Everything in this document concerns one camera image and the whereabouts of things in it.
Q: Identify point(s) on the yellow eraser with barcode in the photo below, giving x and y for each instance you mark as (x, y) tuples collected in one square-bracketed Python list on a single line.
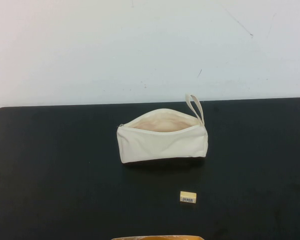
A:
[(187, 196)]

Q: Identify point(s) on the yellow paper object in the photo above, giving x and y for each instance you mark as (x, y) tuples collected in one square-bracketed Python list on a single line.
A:
[(154, 235)]

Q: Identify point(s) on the cream fabric pencil case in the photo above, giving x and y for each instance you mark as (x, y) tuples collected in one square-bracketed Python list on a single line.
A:
[(162, 147)]

